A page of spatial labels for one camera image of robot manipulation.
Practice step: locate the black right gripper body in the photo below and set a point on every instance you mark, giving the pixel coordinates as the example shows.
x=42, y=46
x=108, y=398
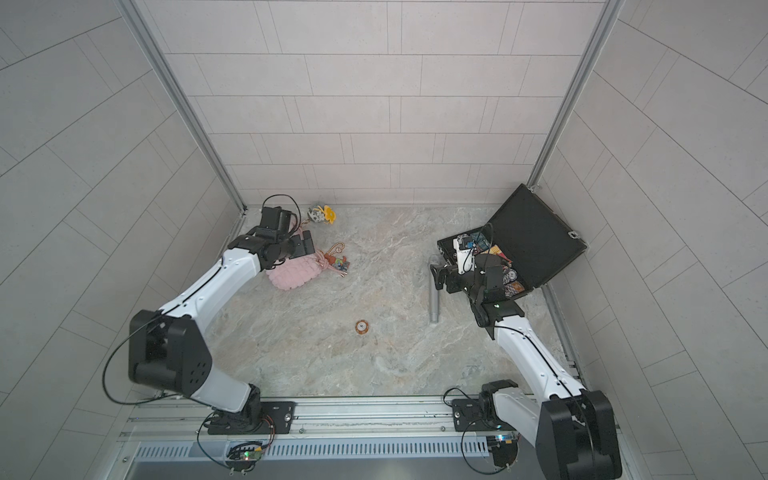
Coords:
x=456, y=285

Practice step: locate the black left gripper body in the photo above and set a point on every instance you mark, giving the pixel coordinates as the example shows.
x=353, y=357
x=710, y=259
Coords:
x=285, y=246

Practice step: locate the pink fluffy handbag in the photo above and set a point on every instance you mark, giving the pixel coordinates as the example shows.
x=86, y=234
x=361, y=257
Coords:
x=294, y=273

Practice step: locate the colourful keychain decoration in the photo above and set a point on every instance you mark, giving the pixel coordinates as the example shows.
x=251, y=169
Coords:
x=333, y=259

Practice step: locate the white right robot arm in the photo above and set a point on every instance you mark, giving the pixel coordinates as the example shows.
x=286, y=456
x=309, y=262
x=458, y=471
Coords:
x=571, y=428

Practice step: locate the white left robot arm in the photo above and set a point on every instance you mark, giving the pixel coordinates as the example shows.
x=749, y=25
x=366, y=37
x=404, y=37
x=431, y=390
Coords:
x=167, y=349

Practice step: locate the silver microphone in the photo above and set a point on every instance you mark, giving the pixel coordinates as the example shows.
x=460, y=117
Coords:
x=434, y=305

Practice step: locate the yellow white toy figure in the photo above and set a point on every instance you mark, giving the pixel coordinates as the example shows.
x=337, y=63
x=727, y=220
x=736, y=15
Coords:
x=322, y=214

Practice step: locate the black poker chip case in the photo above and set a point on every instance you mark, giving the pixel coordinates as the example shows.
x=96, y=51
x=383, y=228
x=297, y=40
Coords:
x=533, y=240

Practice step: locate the right controller circuit board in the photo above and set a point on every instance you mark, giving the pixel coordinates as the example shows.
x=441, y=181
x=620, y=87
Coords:
x=503, y=450

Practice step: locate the controller circuit board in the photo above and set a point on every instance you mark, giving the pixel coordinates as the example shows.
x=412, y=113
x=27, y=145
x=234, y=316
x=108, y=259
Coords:
x=503, y=450
x=244, y=456

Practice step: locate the left controller circuit board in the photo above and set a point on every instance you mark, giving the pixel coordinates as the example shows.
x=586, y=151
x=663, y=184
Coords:
x=244, y=456

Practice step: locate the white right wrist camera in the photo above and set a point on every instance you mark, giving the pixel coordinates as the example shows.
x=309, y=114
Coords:
x=464, y=246

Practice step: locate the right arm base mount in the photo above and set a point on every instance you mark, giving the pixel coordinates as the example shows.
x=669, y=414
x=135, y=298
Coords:
x=475, y=414

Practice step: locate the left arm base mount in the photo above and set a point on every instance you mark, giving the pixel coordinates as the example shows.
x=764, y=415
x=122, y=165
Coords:
x=256, y=417

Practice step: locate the aluminium mounting rail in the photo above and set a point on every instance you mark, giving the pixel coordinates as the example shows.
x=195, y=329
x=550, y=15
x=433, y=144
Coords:
x=336, y=428

